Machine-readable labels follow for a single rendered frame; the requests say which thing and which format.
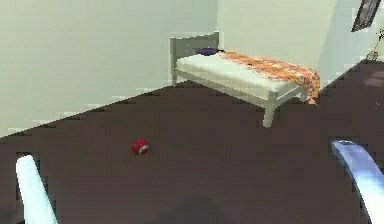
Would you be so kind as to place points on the thin house plant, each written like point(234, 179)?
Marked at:
point(376, 50)

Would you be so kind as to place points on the dark framed wall picture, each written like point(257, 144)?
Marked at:
point(365, 13)

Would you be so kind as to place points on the orange patterned blanket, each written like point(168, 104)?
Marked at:
point(283, 70)

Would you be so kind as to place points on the red and white ball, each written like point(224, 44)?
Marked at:
point(140, 146)

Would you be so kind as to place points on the white wooden bed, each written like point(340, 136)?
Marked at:
point(230, 75)

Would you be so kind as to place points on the white cylindrical post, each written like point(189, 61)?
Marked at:
point(33, 193)

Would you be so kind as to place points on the purple pillow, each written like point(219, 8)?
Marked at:
point(207, 51)

